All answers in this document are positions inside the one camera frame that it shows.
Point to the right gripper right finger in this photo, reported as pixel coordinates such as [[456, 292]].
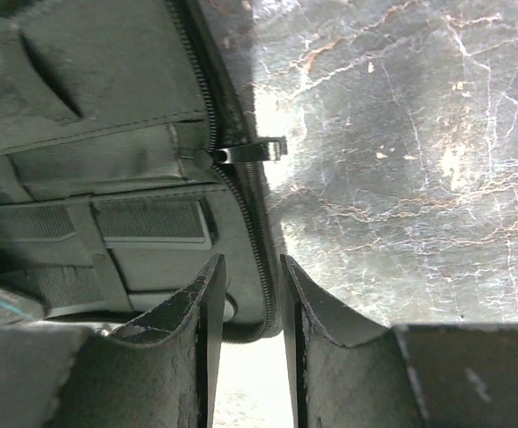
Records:
[[344, 369]]

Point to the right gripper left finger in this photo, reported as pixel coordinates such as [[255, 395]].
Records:
[[158, 370]]

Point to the long black toothed comb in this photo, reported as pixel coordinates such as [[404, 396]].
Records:
[[73, 290]]

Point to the black zip tool case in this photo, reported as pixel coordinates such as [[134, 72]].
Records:
[[104, 101]]

